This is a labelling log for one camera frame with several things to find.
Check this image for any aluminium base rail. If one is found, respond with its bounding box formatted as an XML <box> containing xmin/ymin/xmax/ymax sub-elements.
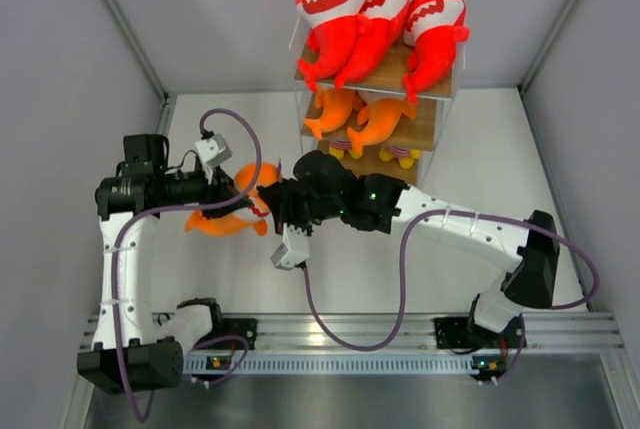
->
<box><xmin>82</xmin><ymin>312</ymin><xmax>625</xmax><ymax>354</ymax></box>

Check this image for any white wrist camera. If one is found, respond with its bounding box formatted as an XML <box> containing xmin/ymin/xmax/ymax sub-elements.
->
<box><xmin>270</xmin><ymin>224</ymin><xmax>312</xmax><ymax>270</ymax></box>
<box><xmin>195</xmin><ymin>134</ymin><xmax>233</xmax><ymax>169</ymax></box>

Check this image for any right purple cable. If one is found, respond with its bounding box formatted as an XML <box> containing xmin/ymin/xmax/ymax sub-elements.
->
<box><xmin>300</xmin><ymin>206</ymin><xmax>601</xmax><ymax>385</ymax></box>

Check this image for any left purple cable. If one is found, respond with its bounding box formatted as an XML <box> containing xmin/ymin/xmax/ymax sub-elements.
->
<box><xmin>110</xmin><ymin>107</ymin><xmax>263</xmax><ymax>424</ymax></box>

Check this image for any yellow striped plush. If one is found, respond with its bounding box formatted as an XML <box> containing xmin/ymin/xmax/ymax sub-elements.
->
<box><xmin>328</xmin><ymin>139</ymin><xmax>364</xmax><ymax>160</ymax></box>
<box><xmin>378</xmin><ymin>145</ymin><xmax>422</xmax><ymax>170</ymax></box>

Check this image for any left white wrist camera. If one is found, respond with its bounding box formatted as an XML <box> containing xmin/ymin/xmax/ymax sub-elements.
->
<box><xmin>195</xmin><ymin>134</ymin><xmax>233</xmax><ymax>169</ymax></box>

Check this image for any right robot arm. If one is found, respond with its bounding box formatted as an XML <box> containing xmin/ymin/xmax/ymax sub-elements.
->
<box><xmin>257</xmin><ymin>150</ymin><xmax>559</xmax><ymax>346</ymax></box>

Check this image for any white wire wooden shelf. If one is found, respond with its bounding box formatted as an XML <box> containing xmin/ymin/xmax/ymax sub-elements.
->
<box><xmin>289</xmin><ymin>0</ymin><xmax>468</xmax><ymax>205</ymax></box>

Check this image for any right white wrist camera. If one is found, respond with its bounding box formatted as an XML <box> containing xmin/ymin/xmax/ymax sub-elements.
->
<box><xmin>270</xmin><ymin>224</ymin><xmax>312</xmax><ymax>270</ymax></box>

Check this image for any red shark plush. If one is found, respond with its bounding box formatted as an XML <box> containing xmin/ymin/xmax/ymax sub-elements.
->
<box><xmin>402</xmin><ymin>0</ymin><xmax>471</xmax><ymax>103</ymax></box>
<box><xmin>334</xmin><ymin>0</ymin><xmax>409</xmax><ymax>89</ymax></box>
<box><xmin>295</xmin><ymin>0</ymin><xmax>371</xmax><ymax>91</ymax></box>

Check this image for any orange shark plush on shelf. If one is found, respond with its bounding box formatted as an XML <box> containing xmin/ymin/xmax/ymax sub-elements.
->
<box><xmin>304</xmin><ymin>86</ymin><xmax>365</xmax><ymax>140</ymax></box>

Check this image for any yellow striped plush left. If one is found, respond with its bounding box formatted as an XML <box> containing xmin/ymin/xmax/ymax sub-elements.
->
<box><xmin>328</xmin><ymin>139</ymin><xmax>364</xmax><ymax>160</ymax></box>

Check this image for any yellow striped plush right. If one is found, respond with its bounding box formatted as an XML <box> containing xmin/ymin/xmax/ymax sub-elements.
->
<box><xmin>378</xmin><ymin>145</ymin><xmax>422</xmax><ymax>170</ymax></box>

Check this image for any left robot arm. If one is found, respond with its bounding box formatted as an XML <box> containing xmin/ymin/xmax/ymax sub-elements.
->
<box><xmin>76</xmin><ymin>131</ymin><xmax>247</xmax><ymax>394</ymax></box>

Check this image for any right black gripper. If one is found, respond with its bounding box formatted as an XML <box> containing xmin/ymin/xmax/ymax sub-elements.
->
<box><xmin>259</xmin><ymin>180</ymin><xmax>344</xmax><ymax>241</ymax></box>

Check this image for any purple cable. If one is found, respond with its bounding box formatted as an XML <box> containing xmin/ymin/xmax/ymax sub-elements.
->
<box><xmin>300</xmin><ymin>206</ymin><xmax>601</xmax><ymax>385</ymax></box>
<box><xmin>110</xmin><ymin>107</ymin><xmax>263</xmax><ymax>424</ymax></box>

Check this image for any orange shark plush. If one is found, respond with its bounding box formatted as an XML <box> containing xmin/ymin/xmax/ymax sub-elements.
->
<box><xmin>304</xmin><ymin>86</ymin><xmax>365</xmax><ymax>140</ymax></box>
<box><xmin>184</xmin><ymin>162</ymin><xmax>281</xmax><ymax>237</ymax></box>
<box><xmin>346</xmin><ymin>98</ymin><xmax>416</xmax><ymax>156</ymax></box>

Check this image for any grey slotted cable duct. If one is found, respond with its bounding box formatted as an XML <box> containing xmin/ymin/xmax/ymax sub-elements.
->
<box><xmin>182</xmin><ymin>352</ymin><xmax>506</xmax><ymax>375</ymax></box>

